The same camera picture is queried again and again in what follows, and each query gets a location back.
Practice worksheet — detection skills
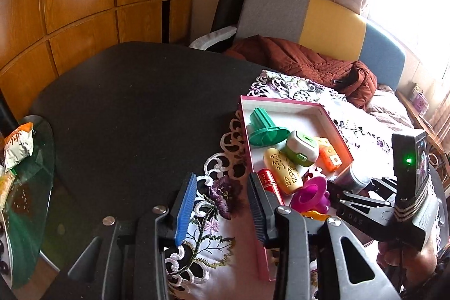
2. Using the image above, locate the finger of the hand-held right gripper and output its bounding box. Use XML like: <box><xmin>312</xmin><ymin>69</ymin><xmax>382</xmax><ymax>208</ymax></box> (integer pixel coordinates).
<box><xmin>369</xmin><ymin>178</ymin><xmax>398</xmax><ymax>202</ymax></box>
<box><xmin>327</xmin><ymin>181</ymin><xmax>398</xmax><ymax>238</ymax></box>

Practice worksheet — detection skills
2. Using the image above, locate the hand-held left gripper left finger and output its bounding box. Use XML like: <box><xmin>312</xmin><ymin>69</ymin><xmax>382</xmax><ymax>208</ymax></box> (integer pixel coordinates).
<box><xmin>67</xmin><ymin>172</ymin><xmax>198</xmax><ymax>300</ymax></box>

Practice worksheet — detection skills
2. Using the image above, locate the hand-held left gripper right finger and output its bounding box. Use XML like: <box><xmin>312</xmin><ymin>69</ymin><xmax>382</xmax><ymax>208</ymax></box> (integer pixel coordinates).
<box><xmin>247</xmin><ymin>172</ymin><xmax>401</xmax><ymax>300</ymax></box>

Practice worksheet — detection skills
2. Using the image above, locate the red cylindrical container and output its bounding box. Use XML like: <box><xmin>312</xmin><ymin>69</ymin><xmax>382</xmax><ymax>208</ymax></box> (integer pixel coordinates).
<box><xmin>258</xmin><ymin>169</ymin><xmax>285</xmax><ymax>206</ymax></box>

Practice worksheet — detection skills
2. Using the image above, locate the silver metal can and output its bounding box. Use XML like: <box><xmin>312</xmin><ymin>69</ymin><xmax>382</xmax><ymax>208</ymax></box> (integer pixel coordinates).
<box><xmin>332</xmin><ymin>163</ymin><xmax>371</xmax><ymax>193</ymax></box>

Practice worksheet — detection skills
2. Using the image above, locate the orange plastic piece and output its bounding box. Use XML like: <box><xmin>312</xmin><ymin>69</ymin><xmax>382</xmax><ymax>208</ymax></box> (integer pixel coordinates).
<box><xmin>300</xmin><ymin>210</ymin><xmax>333</xmax><ymax>221</ymax></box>

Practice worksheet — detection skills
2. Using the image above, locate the yellow perforated plastic case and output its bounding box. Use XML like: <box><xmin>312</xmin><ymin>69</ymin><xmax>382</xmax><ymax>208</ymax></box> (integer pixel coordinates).
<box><xmin>264</xmin><ymin>147</ymin><xmax>303</xmax><ymax>195</ymax></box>

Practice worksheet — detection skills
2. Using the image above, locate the magenta plastic spool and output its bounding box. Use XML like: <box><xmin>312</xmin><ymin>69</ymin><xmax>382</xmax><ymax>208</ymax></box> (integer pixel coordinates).
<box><xmin>290</xmin><ymin>176</ymin><xmax>331</xmax><ymax>214</ymax></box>

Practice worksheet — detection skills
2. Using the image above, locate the orange plastic block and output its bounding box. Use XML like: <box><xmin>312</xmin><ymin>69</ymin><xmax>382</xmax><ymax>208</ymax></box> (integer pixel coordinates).
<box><xmin>314</xmin><ymin>136</ymin><xmax>343</xmax><ymax>172</ymax></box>

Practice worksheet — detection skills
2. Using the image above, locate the white green plug-in device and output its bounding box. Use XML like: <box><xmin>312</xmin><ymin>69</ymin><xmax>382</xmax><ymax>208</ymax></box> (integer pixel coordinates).
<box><xmin>284</xmin><ymin>130</ymin><xmax>320</xmax><ymax>167</ymax></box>

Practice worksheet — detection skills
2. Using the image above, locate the green plastic spool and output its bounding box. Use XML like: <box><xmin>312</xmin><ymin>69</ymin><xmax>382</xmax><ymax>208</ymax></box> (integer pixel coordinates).
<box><xmin>249</xmin><ymin>107</ymin><xmax>288</xmax><ymax>147</ymax></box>

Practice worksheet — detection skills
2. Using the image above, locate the pink shallow box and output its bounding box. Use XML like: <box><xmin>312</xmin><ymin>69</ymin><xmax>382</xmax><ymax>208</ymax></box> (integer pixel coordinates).
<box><xmin>239</xmin><ymin>95</ymin><xmax>354</xmax><ymax>282</ymax></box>

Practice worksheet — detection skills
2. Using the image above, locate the person's right forearm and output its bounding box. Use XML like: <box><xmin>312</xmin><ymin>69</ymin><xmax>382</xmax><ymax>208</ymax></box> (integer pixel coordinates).
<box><xmin>401</xmin><ymin>261</ymin><xmax>450</xmax><ymax>300</ymax></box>

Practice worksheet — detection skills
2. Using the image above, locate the person's right hand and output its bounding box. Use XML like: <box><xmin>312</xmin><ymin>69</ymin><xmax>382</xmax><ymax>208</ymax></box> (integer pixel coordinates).
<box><xmin>376</xmin><ymin>237</ymin><xmax>440</xmax><ymax>287</ymax></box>

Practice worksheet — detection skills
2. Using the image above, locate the wooden ledge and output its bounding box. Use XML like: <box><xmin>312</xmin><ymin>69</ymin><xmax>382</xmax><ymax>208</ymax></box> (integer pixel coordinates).
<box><xmin>395</xmin><ymin>91</ymin><xmax>450</xmax><ymax>160</ymax></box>

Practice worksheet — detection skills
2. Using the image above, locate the white embroidered tablecloth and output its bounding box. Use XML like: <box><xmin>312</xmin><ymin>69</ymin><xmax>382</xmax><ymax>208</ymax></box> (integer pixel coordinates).
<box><xmin>165</xmin><ymin>70</ymin><xmax>440</xmax><ymax>300</ymax></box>

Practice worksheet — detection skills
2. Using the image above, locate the beige quilt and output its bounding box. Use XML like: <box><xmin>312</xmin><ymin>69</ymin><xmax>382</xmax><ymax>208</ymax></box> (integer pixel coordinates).
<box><xmin>367</xmin><ymin>84</ymin><xmax>415</xmax><ymax>128</ymax></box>

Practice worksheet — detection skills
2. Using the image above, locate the purple box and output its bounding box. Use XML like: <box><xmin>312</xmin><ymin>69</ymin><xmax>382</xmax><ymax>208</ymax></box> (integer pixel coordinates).
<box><xmin>409</xmin><ymin>84</ymin><xmax>430</xmax><ymax>114</ymax></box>

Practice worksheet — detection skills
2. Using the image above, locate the grey yellow blue headboard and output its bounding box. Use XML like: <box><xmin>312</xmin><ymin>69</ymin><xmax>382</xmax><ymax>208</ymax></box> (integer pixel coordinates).
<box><xmin>236</xmin><ymin>0</ymin><xmax>406</xmax><ymax>91</ymax></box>

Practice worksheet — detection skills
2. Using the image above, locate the rust-brown quilted jacket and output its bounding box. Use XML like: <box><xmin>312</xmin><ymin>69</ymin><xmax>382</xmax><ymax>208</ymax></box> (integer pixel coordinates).
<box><xmin>225</xmin><ymin>35</ymin><xmax>377</xmax><ymax>110</ymax></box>

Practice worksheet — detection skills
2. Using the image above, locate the green glass side table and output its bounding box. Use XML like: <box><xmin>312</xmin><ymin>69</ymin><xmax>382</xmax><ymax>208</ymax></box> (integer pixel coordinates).
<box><xmin>0</xmin><ymin>115</ymin><xmax>56</xmax><ymax>288</ymax></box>

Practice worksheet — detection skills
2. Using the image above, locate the white padded armrest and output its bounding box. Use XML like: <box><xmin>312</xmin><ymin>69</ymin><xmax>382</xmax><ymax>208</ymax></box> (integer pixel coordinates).
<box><xmin>189</xmin><ymin>25</ymin><xmax>238</xmax><ymax>50</ymax></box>

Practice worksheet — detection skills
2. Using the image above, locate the white orange snack bag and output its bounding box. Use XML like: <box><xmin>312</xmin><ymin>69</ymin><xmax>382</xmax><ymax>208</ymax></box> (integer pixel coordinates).
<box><xmin>3</xmin><ymin>122</ymin><xmax>35</xmax><ymax>170</ymax></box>

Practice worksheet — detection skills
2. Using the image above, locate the white plate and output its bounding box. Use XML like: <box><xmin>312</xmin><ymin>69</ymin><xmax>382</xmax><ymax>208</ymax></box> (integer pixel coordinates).
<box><xmin>0</xmin><ymin>212</ymin><xmax>15</xmax><ymax>288</ymax></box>

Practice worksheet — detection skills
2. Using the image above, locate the yellow snack packet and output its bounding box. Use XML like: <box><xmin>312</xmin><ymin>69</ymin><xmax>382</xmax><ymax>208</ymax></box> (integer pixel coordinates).
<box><xmin>0</xmin><ymin>170</ymin><xmax>18</xmax><ymax>213</ymax></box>

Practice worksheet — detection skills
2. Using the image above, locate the pile of dark cherries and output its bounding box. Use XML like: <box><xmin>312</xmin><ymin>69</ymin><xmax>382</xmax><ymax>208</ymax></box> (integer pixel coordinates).
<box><xmin>0</xmin><ymin>219</ymin><xmax>9</xmax><ymax>276</ymax></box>

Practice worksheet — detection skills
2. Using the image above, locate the black pole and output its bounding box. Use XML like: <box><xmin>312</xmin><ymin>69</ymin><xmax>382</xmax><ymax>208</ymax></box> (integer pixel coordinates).
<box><xmin>0</xmin><ymin>89</ymin><xmax>18</xmax><ymax>132</ymax></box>

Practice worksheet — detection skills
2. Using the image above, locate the black white striped strap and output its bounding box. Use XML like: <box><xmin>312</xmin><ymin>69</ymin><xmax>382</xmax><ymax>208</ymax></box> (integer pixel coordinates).
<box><xmin>394</xmin><ymin>177</ymin><xmax>431</xmax><ymax>220</ymax></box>

